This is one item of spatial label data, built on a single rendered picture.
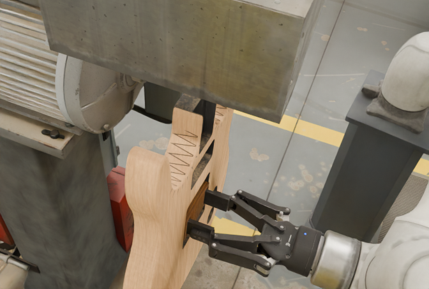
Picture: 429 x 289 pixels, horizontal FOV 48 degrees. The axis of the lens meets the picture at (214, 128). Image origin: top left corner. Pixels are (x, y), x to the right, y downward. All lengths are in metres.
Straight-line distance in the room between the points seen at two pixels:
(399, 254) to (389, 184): 1.16
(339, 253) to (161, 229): 0.27
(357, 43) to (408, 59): 1.64
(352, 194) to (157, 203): 1.33
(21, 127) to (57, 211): 0.28
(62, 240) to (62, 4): 0.78
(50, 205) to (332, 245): 0.63
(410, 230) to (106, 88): 0.48
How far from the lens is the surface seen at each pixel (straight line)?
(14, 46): 0.79
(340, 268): 0.77
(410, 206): 2.36
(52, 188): 1.08
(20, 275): 1.70
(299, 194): 2.22
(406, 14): 3.53
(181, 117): 0.67
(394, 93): 1.57
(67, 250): 1.29
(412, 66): 1.50
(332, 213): 1.98
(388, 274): 0.61
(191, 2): 0.49
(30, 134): 0.91
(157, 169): 0.56
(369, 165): 1.72
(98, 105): 0.77
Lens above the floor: 1.78
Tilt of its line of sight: 48 degrees down
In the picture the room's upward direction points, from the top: 5 degrees clockwise
